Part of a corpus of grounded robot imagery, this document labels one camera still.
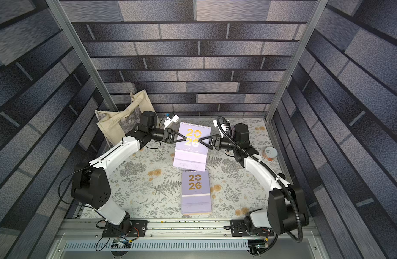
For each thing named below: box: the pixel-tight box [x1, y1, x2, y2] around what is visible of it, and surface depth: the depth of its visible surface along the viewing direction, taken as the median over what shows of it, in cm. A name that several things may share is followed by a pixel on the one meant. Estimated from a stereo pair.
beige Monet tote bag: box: [94, 89, 160, 149], surface depth 90 cm
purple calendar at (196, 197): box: [181, 170, 212, 216], surface depth 81 cm
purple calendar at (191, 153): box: [173, 121, 212, 172], surface depth 74 cm
